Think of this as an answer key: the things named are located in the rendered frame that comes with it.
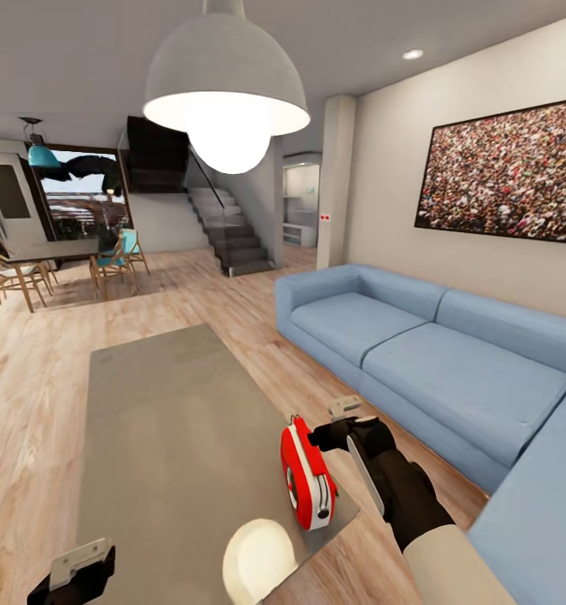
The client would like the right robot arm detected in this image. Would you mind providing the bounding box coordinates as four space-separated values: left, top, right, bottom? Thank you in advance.
307 395 518 605

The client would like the radio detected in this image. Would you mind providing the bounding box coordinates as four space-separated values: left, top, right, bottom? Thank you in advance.
280 417 340 531

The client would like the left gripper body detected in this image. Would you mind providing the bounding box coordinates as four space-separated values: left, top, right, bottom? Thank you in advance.
27 560 106 605

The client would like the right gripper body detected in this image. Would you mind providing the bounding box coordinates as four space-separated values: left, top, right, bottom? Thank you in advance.
313 416 357 452

